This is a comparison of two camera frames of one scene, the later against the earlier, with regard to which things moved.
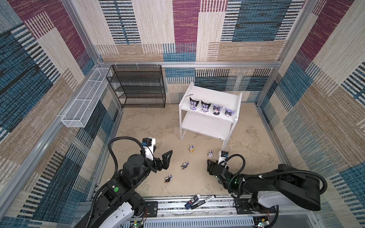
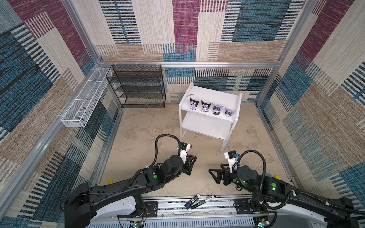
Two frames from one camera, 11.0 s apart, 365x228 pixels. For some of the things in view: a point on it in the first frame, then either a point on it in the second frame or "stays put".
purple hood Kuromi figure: [228, 112] stays put
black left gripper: [164, 163] → [188, 166]
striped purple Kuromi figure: [205, 107] stays put
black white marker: [203, 202] stays put
